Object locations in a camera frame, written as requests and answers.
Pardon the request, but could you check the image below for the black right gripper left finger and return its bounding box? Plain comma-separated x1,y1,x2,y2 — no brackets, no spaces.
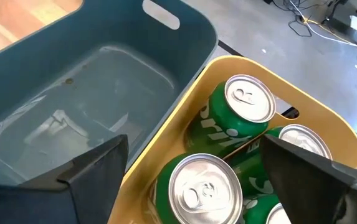
0,134,130,224

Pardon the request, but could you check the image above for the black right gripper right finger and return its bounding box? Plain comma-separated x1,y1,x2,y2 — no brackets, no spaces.
259,134,357,224

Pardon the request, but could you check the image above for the green Sprite can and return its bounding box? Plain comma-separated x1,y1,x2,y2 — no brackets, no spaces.
231,124,333,197
243,194,291,224
184,74,277,158
148,152,244,224

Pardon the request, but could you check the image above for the yellow plastic bin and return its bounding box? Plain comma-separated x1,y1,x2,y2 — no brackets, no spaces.
108,55,357,224

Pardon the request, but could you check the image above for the teal plastic bin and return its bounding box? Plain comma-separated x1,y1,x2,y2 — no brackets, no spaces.
0,0,219,190

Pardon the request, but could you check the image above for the white floor cable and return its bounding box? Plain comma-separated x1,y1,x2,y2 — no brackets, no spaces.
288,0,357,47

